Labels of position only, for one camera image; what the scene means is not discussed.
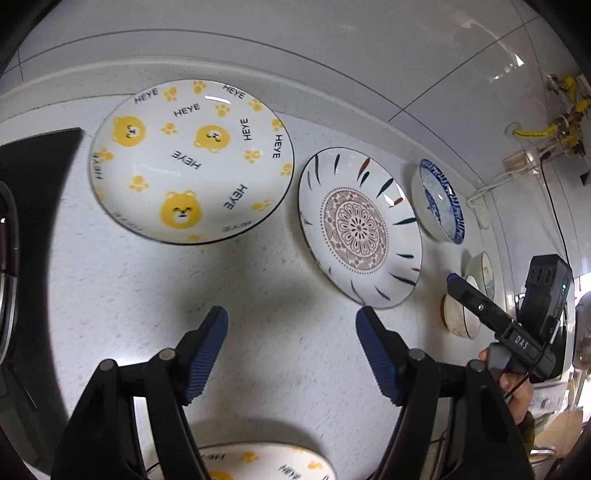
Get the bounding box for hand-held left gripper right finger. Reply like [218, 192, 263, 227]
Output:
[355, 305, 536, 480]

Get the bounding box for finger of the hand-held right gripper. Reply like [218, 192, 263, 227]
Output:
[447, 273, 515, 335]

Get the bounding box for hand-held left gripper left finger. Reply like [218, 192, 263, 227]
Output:
[50, 305, 229, 480]

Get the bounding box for white bowl with orange print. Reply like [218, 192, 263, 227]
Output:
[441, 274, 483, 340]

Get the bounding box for ribbed white bowl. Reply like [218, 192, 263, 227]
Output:
[465, 251, 496, 301]

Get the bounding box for blue patterned bowl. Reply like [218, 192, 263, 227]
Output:
[411, 158, 465, 244]

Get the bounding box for yellow bear print plate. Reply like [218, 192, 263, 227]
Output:
[88, 78, 296, 245]
[145, 440, 338, 480]

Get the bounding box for mandala pattern plate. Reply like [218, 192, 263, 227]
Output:
[298, 148, 423, 309]

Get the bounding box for person's right hand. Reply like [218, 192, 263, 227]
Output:
[478, 346, 534, 425]

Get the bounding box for brass gas pipe fittings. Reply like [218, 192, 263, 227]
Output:
[547, 74, 591, 155]

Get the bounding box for black power cable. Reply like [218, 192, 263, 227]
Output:
[539, 157, 575, 282]

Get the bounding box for white power cable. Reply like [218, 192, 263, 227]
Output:
[465, 171, 515, 229]

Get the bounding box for beige double wall socket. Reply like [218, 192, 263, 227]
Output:
[503, 150, 541, 175]

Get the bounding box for yellow gas hose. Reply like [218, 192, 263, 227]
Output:
[512, 124, 557, 139]

